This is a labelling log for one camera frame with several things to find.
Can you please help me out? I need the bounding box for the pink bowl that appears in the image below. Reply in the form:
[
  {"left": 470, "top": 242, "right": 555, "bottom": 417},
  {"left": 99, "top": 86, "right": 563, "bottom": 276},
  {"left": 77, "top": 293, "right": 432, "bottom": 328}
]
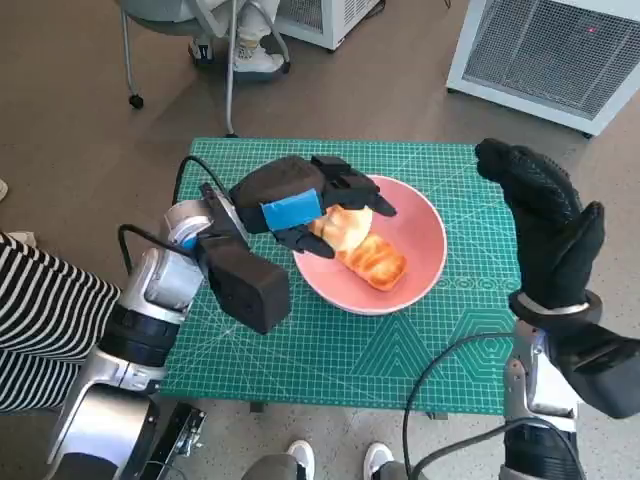
[{"left": 292, "top": 174, "right": 448, "bottom": 316}]

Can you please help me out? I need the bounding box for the grey office chair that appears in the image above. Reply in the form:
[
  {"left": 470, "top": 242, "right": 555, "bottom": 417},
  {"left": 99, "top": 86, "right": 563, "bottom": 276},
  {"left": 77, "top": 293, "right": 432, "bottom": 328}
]
[{"left": 119, "top": 0, "right": 292, "bottom": 139}]

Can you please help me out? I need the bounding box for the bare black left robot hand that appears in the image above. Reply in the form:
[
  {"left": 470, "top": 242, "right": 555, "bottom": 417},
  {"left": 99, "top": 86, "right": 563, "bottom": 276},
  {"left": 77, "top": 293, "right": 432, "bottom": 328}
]
[{"left": 228, "top": 154, "right": 399, "bottom": 260}]

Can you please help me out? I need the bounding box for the black metal bracket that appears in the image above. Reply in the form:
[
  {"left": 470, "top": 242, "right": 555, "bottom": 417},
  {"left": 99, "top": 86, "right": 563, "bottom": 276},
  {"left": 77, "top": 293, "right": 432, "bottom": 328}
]
[{"left": 144, "top": 403, "right": 209, "bottom": 480}]

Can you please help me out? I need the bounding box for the large white mesh cabinet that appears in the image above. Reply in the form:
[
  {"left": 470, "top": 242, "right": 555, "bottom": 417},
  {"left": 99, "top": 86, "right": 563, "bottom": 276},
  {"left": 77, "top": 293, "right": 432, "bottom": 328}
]
[{"left": 446, "top": 0, "right": 640, "bottom": 136}]

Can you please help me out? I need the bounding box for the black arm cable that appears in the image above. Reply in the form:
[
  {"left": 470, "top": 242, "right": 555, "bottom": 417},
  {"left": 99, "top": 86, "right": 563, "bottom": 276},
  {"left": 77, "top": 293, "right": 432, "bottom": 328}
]
[
  {"left": 402, "top": 332, "right": 516, "bottom": 480},
  {"left": 118, "top": 224, "right": 199, "bottom": 281}
]

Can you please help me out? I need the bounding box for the black left hand cable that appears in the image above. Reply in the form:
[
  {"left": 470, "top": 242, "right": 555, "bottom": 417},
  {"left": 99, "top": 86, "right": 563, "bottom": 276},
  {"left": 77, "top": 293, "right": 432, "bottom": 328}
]
[{"left": 172, "top": 155, "right": 234, "bottom": 206}]

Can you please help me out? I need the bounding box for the green cutting mat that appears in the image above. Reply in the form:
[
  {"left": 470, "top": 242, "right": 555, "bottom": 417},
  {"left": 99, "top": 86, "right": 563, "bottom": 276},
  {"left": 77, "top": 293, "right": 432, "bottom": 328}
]
[{"left": 159, "top": 137, "right": 524, "bottom": 416}]

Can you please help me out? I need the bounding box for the round toy bread bun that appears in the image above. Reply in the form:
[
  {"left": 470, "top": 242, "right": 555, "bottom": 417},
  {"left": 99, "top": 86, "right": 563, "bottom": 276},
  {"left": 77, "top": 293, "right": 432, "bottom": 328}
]
[{"left": 308, "top": 204, "right": 374, "bottom": 253}]

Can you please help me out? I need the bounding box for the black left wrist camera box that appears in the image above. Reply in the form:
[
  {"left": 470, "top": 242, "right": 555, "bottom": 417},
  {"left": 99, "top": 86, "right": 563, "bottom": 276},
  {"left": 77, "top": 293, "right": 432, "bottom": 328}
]
[{"left": 197, "top": 234, "right": 291, "bottom": 335}]

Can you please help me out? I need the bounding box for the small white mesh cabinet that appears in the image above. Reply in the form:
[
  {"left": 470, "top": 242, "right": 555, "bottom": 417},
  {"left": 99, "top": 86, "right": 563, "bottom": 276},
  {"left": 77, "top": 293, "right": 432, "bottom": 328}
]
[{"left": 274, "top": 0, "right": 387, "bottom": 51}]

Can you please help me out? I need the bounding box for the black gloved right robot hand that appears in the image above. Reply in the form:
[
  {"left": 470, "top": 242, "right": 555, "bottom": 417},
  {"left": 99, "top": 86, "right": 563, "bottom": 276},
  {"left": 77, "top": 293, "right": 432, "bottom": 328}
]
[{"left": 474, "top": 138, "right": 606, "bottom": 312}]

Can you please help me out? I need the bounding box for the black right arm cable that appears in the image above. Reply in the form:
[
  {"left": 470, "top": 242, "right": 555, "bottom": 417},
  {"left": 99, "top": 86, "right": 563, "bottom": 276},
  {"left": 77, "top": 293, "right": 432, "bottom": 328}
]
[{"left": 402, "top": 332, "right": 516, "bottom": 480}]

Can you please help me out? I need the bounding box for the person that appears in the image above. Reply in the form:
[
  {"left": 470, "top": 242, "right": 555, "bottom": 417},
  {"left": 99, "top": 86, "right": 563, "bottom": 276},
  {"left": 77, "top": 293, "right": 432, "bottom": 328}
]
[
  {"left": 0, "top": 229, "right": 124, "bottom": 414},
  {"left": 188, "top": 0, "right": 286, "bottom": 74},
  {"left": 242, "top": 439, "right": 421, "bottom": 480}
]

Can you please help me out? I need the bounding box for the long toy bread loaf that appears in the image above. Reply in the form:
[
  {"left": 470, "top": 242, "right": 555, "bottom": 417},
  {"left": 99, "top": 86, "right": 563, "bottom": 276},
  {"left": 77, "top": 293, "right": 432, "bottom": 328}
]
[{"left": 335, "top": 234, "right": 407, "bottom": 291}]

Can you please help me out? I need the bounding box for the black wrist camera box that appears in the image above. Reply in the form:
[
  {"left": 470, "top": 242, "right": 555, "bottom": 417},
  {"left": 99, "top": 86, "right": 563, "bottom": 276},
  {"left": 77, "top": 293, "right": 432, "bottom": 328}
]
[
  {"left": 547, "top": 319, "right": 640, "bottom": 420},
  {"left": 197, "top": 234, "right": 291, "bottom": 335}
]

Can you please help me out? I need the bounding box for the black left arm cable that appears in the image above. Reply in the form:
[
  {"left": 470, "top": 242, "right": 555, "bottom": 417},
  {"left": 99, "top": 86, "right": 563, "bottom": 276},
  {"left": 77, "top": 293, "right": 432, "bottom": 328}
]
[{"left": 118, "top": 224, "right": 199, "bottom": 281}]

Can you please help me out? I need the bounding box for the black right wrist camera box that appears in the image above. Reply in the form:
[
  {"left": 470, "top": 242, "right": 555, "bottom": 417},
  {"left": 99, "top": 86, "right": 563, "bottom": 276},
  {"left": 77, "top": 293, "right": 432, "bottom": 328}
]
[{"left": 547, "top": 319, "right": 640, "bottom": 420}]

